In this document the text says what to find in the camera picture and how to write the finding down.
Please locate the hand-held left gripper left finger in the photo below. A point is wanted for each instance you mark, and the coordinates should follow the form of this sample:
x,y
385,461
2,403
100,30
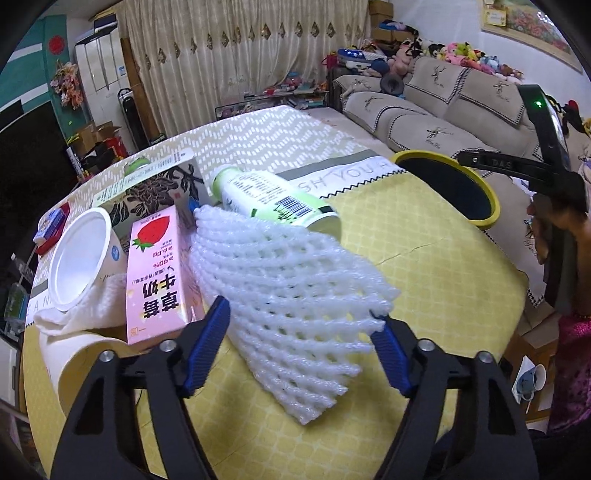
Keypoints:
x,y
207,346

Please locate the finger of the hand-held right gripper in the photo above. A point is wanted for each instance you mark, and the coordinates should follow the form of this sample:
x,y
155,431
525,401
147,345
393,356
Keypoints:
x,y
498,164

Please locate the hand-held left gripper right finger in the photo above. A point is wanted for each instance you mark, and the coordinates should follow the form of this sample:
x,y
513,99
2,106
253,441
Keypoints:
x,y
390,355

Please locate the yellow rimmed black bin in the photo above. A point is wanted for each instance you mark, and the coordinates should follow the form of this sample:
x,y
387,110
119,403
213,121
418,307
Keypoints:
x,y
443,189

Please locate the pink strawberry milk carton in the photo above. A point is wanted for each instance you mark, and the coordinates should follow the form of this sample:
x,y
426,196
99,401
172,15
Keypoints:
x,y
157,277

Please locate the white foam fruit net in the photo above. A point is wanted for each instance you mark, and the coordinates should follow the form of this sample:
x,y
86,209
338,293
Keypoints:
x,y
286,286

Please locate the white paper cup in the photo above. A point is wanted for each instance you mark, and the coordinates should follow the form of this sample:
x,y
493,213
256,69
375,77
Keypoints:
x,y
78,258

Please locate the green white plastic bottle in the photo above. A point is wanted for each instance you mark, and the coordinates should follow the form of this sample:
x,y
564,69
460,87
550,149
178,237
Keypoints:
x,y
268,198

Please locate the person's right hand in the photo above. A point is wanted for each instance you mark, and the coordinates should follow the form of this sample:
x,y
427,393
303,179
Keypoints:
x,y
540,244

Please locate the yellow checked table mat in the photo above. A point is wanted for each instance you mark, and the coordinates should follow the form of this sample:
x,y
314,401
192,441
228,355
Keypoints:
x,y
415,286

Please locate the beige sofa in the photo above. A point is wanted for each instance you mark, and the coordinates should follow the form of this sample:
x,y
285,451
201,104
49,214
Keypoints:
x,y
415,120

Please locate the pile of plush toys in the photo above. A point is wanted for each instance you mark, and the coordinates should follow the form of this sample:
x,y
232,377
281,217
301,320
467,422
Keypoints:
x,y
457,53

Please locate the white paper towel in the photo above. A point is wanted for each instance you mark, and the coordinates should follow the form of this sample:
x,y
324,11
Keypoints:
x,y
92,314

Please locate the grey round cushion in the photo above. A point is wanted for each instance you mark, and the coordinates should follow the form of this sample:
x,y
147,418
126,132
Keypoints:
x,y
392,84

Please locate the blue white mug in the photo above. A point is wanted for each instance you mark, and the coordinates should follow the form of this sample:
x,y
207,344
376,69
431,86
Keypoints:
x,y
531,381

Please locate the grey white lettered cloth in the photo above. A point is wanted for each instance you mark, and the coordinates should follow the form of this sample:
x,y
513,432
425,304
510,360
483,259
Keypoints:
x,y
351,177

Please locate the floral bed mattress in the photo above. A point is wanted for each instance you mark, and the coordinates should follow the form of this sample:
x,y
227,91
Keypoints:
x,y
341,127

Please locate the stack of cardboard boxes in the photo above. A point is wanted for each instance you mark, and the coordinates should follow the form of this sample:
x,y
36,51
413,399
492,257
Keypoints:
x,y
381,18

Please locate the small red blue box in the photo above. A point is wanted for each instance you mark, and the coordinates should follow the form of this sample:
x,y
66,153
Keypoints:
x,y
51,226

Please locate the white beige patterned cloth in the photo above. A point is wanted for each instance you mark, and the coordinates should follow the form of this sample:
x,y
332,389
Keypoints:
x,y
231,138

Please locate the open cardboard box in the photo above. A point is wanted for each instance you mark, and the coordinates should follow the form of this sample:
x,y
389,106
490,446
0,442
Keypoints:
x,y
99,143

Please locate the pile of books and toys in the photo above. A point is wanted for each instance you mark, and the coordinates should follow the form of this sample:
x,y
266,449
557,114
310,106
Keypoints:
x,y
277,94

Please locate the black television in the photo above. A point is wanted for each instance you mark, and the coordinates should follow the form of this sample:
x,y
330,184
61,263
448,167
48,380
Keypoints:
x,y
27,147

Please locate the beige curtain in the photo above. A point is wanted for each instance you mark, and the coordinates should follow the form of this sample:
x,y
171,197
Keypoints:
x,y
231,46

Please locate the artificial flower bunch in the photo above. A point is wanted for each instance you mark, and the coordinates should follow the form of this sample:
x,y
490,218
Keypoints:
x,y
67,85

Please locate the white standing air conditioner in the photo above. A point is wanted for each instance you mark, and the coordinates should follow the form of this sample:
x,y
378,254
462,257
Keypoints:
x,y
101,69

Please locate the framed wall picture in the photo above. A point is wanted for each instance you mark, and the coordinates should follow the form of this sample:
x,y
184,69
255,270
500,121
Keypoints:
x,y
531,23

